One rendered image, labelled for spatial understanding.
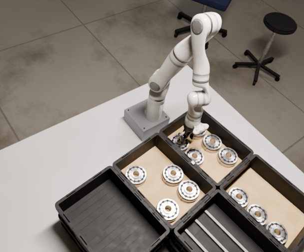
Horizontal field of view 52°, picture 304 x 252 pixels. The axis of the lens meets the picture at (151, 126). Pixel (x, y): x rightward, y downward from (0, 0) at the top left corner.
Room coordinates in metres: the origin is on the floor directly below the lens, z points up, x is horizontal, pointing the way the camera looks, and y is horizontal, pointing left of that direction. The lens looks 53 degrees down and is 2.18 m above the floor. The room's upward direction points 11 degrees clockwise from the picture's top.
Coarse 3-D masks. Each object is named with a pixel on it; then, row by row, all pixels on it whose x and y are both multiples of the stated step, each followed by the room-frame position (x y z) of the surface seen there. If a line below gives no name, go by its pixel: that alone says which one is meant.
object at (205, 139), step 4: (204, 136) 1.00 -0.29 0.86; (208, 136) 1.01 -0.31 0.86; (212, 136) 1.01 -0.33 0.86; (216, 136) 1.02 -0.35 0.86; (204, 140) 0.98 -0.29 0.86; (220, 140) 1.00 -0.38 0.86; (204, 144) 0.95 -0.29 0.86; (208, 144) 0.95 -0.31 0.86; (216, 144) 0.96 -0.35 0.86; (220, 144) 0.97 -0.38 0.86; (208, 148) 0.93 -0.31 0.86; (212, 148) 0.93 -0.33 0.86; (216, 148) 0.94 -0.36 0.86
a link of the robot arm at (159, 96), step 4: (168, 84) 1.14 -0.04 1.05; (168, 88) 1.14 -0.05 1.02; (152, 92) 1.11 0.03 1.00; (156, 92) 1.11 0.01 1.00; (160, 92) 1.12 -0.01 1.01; (164, 92) 1.12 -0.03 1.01; (152, 96) 1.09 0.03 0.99; (156, 96) 1.09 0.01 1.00; (160, 96) 1.10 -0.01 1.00; (164, 96) 1.11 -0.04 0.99; (156, 100) 1.08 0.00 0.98; (160, 100) 1.09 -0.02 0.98
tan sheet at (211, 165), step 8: (168, 136) 0.98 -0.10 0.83; (192, 144) 0.96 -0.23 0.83; (200, 144) 0.97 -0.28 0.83; (208, 152) 0.93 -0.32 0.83; (216, 152) 0.94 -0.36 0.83; (208, 160) 0.88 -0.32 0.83; (216, 160) 0.89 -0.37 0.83; (240, 160) 0.92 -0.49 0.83; (208, 168) 0.83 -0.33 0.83; (216, 168) 0.84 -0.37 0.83; (224, 168) 0.85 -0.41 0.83; (232, 168) 0.86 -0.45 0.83; (216, 176) 0.79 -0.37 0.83; (224, 176) 0.80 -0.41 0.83
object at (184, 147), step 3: (174, 135) 0.97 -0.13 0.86; (177, 135) 0.97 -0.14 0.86; (171, 138) 0.95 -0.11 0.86; (174, 138) 0.95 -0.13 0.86; (186, 138) 0.97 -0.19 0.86; (174, 141) 0.93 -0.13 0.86; (186, 141) 0.95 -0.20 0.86; (186, 144) 0.93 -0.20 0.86; (180, 147) 0.90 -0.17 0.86; (183, 147) 0.91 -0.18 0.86; (186, 147) 0.91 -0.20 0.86
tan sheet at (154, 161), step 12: (144, 156) 0.83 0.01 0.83; (156, 156) 0.84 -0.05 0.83; (144, 168) 0.76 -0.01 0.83; (156, 168) 0.77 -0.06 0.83; (156, 180) 0.71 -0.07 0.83; (144, 192) 0.63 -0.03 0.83; (156, 192) 0.64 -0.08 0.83; (168, 192) 0.66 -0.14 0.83; (156, 204) 0.58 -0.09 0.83; (180, 204) 0.61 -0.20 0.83; (192, 204) 0.62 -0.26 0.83; (180, 216) 0.55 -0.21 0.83
